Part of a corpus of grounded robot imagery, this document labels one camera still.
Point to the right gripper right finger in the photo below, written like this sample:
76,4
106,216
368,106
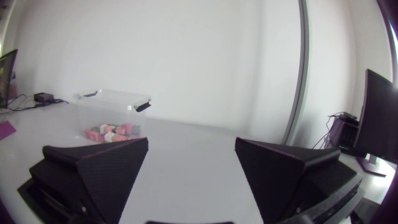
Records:
289,183

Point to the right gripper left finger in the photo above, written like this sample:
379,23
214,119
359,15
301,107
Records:
93,180

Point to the pile of toy bricks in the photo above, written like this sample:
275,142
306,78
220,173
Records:
95,134

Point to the clear plastic container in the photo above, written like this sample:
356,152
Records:
112,109

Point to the white toy brick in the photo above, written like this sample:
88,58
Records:
109,137

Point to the pink toy brick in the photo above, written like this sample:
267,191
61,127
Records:
88,133
104,127

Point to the orange toy brick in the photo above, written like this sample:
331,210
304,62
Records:
117,138

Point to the salmon toy brick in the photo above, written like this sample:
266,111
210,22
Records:
120,130

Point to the green toy brick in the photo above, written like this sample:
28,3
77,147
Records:
136,129

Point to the dark computer box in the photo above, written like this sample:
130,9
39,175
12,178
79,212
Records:
343,132

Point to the black power brick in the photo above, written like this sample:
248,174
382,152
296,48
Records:
43,97

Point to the dark mat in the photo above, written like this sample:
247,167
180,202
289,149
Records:
6,129

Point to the dark screen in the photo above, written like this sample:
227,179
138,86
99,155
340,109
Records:
7,77
377,118

